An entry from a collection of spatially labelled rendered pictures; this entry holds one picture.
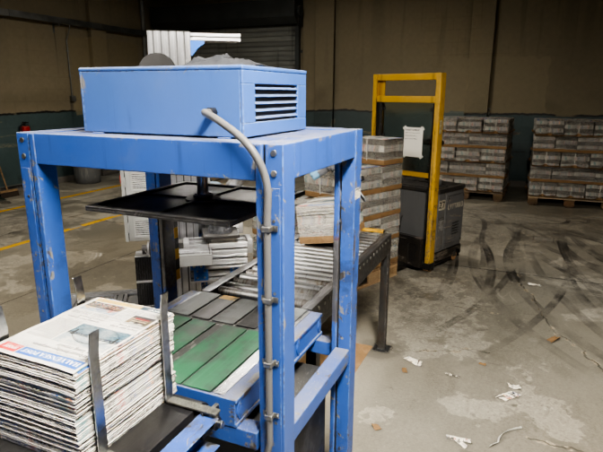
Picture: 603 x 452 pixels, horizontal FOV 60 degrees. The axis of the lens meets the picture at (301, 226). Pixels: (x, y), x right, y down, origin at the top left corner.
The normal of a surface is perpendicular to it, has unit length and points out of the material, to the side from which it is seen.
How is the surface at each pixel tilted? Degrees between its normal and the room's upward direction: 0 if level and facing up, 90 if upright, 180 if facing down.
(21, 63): 90
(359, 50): 90
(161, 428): 0
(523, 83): 90
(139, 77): 90
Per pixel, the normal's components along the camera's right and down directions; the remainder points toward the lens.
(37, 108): 0.92, 0.11
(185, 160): -0.40, 0.22
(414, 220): -0.71, 0.17
